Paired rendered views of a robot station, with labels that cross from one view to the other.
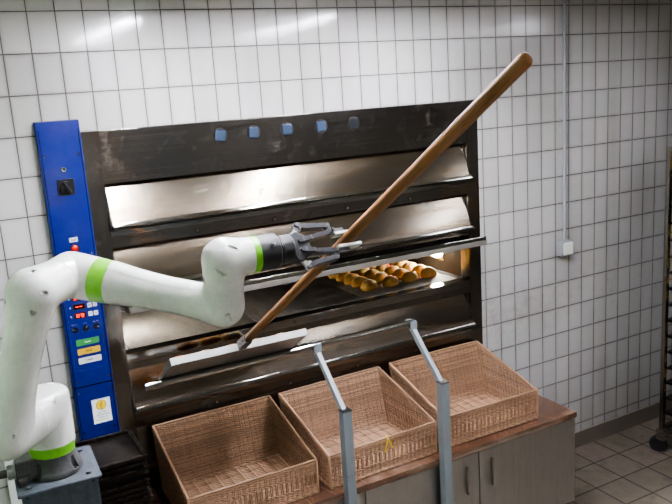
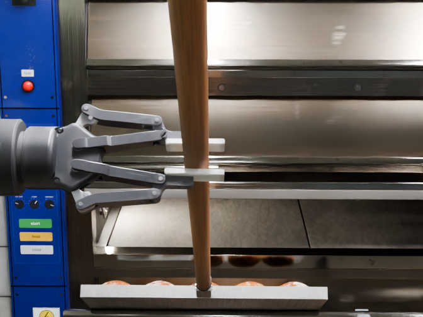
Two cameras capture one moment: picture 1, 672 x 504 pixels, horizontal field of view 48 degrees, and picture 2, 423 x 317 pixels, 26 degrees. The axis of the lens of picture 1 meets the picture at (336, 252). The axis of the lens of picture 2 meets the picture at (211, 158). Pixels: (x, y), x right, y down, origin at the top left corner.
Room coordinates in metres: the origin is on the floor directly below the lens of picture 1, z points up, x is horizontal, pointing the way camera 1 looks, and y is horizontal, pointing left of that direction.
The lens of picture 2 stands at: (1.07, -0.56, 2.09)
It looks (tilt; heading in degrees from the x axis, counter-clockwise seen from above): 15 degrees down; 29
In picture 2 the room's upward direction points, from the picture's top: straight up
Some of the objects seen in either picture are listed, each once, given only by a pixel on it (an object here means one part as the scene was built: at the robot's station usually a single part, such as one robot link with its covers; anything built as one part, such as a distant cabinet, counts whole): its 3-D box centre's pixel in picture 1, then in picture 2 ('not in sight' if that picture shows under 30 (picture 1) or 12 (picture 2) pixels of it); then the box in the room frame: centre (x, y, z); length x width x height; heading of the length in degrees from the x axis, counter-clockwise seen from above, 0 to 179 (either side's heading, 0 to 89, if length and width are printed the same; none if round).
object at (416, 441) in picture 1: (356, 422); not in sight; (3.21, -0.04, 0.72); 0.56 x 0.49 x 0.28; 118
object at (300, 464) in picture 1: (234, 458); not in sight; (2.94, 0.48, 0.72); 0.56 x 0.49 x 0.28; 117
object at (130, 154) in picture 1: (302, 137); not in sight; (3.47, 0.12, 2.00); 1.80 x 0.08 x 0.21; 118
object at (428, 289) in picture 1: (315, 315); (414, 258); (3.46, 0.12, 1.16); 1.80 x 0.06 x 0.04; 118
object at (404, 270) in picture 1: (373, 269); not in sight; (4.10, -0.20, 1.21); 0.61 x 0.48 x 0.06; 28
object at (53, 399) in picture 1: (45, 420); not in sight; (1.98, 0.84, 1.36); 0.16 x 0.13 x 0.19; 165
